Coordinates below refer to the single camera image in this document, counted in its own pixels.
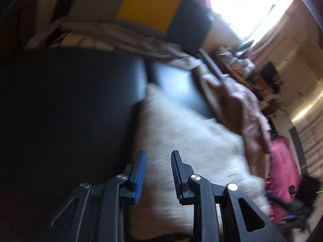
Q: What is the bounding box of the cluttered desk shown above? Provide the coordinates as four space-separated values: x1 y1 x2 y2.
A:
217 40 286 112

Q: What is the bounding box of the grey yellow navy pillow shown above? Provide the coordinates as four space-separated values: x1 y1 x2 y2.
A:
69 0 215 51

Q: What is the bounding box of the magenta cloth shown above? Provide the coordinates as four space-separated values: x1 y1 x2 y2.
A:
266 135 302 223

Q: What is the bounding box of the pink cloth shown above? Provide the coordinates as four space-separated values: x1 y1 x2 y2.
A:
199 68 272 155

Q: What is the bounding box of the bright window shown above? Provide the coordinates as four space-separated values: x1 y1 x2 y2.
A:
206 0 291 41

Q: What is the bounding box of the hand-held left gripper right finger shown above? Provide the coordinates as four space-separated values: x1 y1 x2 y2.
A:
171 150 286 242

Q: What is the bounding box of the grey cloth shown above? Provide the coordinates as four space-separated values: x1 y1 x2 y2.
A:
25 19 200 64

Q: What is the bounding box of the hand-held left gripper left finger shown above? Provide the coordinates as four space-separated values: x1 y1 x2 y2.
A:
33 150 147 242

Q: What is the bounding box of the black leather bench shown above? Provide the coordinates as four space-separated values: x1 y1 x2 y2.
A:
0 47 215 242

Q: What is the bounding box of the white knit sweater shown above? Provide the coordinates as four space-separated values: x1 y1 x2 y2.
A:
129 83 272 235

